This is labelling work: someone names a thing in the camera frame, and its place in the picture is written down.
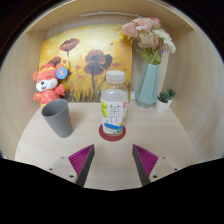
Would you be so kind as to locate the wooden wall shelf unit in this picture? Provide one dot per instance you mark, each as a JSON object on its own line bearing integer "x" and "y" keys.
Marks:
{"x": 77, "y": 9}

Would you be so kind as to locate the pink white artificial flowers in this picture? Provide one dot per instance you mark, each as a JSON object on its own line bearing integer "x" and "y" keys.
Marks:
{"x": 152, "y": 39}

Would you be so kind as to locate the small potted succulent front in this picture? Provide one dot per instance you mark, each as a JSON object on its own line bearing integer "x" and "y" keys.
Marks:
{"x": 162, "y": 101}

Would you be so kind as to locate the yellow poppy flower painting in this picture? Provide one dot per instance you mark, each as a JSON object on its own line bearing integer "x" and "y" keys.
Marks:
{"x": 87, "y": 53}

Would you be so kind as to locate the teal geometric vase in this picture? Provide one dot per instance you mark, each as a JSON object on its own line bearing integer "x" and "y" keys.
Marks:
{"x": 146, "y": 93}

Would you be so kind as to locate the red plush mouse toy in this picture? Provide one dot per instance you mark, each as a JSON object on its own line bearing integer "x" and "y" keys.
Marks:
{"x": 48, "y": 87}

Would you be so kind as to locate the small potted succulent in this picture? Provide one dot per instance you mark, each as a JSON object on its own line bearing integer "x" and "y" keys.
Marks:
{"x": 162, "y": 101}
{"x": 171, "y": 93}

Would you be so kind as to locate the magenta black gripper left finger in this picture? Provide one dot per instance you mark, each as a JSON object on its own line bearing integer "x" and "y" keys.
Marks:
{"x": 75, "y": 167}

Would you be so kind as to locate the clear plastic tea bottle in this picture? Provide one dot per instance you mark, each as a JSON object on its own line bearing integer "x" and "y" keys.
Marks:
{"x": 114, "y": 99}

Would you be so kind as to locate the grey plastic cup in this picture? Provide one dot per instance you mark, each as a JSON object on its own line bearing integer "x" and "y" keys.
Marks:
{"x": 56, "y": 114}

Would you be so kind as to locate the small potted succulent back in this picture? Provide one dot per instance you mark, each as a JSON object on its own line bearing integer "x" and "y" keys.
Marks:
{"x": 171, "y": 93}

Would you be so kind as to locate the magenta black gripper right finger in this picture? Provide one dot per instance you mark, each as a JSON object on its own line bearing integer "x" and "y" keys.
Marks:
{"x": 151, "y": 167}

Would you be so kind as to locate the dark red round coaster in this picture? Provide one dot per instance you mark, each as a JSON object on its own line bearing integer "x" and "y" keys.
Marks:
{"x": 111, "y": 138}

